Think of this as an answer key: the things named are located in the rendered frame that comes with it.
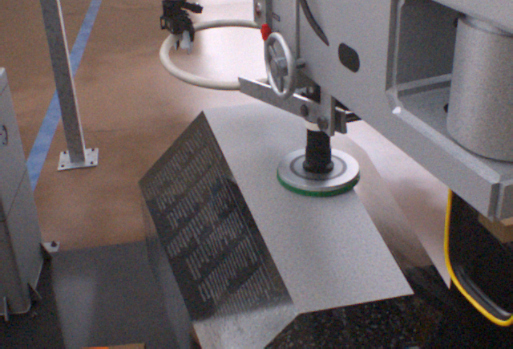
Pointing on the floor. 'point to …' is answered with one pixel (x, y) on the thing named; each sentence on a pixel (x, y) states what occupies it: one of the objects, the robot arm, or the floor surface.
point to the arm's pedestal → (17, 218)
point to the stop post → (62, 70)
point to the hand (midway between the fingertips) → (183, 48)
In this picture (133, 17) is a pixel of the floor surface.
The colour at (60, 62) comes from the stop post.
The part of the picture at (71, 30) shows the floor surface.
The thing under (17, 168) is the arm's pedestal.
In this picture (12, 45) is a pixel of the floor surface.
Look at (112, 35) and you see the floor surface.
